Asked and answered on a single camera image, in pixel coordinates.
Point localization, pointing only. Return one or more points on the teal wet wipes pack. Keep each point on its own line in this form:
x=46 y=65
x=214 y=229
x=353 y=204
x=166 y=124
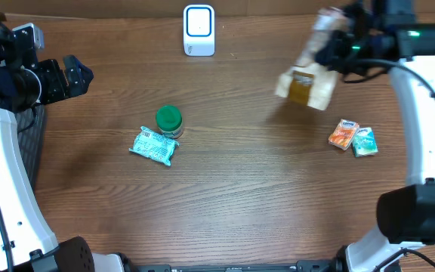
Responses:
x=154 y=146

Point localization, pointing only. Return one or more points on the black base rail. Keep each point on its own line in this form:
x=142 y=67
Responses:
x=299 y=266

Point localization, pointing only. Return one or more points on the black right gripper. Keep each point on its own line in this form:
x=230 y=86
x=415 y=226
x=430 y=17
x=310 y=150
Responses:
x=332 y=57

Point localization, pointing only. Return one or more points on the grey plastic mesh basket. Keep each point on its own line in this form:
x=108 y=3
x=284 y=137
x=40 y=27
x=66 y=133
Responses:
x=31 y=130

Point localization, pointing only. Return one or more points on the orange packet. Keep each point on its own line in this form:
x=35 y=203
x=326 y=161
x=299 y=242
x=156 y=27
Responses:
x=343 y=134

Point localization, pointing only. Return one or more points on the teal tissue pack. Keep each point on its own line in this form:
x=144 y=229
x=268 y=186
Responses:
x=364 y=143

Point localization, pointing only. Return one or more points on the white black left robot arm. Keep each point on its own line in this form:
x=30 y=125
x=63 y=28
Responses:
x=27 y=243

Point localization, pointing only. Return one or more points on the green lid seasoning jar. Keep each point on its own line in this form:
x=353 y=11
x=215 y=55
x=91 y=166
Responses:
x=170 y=121

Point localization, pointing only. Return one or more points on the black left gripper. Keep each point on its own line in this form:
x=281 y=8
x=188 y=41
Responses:
x=62 y=89

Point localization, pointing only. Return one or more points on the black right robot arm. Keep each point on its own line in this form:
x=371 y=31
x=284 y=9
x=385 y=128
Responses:
x=388 y=37

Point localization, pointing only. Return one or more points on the white brown snack pouch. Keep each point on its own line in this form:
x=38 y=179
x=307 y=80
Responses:
x=308 y=82

